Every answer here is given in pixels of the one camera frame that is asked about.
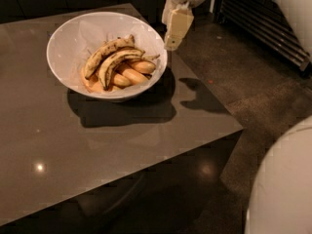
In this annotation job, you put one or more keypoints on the white bowl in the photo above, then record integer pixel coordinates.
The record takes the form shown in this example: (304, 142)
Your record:
(73, 42)

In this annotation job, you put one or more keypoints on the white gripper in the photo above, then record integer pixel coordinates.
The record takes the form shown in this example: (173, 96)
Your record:
(180, 21)

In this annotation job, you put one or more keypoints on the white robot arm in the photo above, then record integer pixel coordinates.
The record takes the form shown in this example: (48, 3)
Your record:
(281, 199)

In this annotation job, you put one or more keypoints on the yellow bread roll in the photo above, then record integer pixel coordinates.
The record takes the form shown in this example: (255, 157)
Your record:
(120, 81)
(143, 66)
(134, 76)

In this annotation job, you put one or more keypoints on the yellow bread roll middle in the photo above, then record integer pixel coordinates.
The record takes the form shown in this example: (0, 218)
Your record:
(134, 76)

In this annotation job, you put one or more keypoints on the spotted banana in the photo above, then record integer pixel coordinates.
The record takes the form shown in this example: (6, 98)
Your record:
(103, 52)
(110, 64)

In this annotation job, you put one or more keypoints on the yellow bread roll left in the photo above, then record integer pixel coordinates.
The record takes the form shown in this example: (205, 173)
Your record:
(120, 81)

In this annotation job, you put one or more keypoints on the yellow bread roll right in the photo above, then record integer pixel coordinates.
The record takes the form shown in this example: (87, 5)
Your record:
(143, 66)

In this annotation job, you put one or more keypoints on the dark slatted vent grille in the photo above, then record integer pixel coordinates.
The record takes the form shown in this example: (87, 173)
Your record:
(264, 20)

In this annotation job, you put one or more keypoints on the upper spotted banana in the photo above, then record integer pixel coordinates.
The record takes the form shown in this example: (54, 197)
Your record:
(103, 52)

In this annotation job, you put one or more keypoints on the lower spotted banana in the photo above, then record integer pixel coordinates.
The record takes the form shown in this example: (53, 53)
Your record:
(110, 64)

